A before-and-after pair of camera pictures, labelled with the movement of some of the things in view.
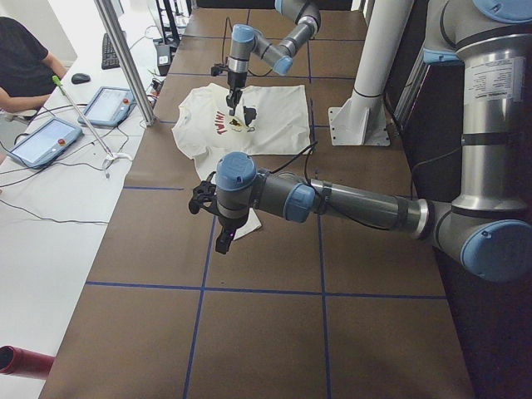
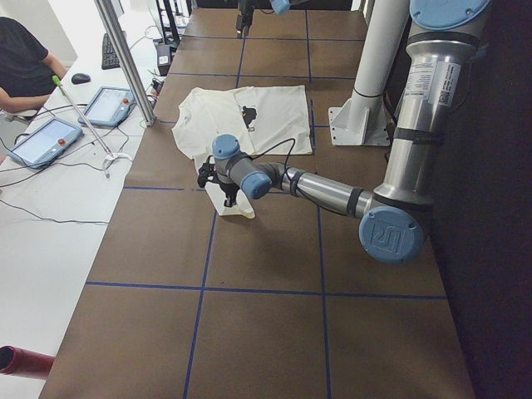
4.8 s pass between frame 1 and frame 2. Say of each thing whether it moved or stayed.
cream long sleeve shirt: stayed
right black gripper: moved
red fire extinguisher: stayed
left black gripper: moved
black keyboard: stayed
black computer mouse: stayed
